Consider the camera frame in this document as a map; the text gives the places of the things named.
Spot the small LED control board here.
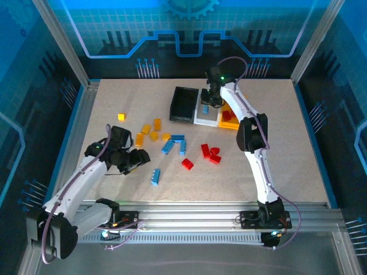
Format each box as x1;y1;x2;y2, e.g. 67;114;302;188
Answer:
261;230;284;249
99;226;123;250

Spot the slotted grey cable duct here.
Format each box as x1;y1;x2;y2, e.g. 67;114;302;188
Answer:
77;232;266;245

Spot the aluminium frame rail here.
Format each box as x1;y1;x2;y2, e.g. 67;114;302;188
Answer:
36;200;345;234

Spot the aluminium frame post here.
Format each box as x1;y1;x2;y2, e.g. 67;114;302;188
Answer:
30;0;92;88
290;0;346;84

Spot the aluminium side rail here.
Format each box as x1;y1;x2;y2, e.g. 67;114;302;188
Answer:
48;80;100;209

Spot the blue printed backdrop panel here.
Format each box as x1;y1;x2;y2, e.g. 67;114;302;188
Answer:
45;0;319;80

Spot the black plastic bin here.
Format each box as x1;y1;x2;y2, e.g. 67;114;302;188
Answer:
169;86;200;124

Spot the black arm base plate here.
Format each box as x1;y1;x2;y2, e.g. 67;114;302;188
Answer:
239;210;292;230
114;211;144;230

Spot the yellow plastic bin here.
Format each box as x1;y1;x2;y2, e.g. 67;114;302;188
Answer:
218;102;241;129

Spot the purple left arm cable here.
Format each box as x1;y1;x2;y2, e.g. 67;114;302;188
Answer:
41;123;144;264

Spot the white plastic bin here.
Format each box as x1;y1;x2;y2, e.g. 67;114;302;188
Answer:
194;96;224;128

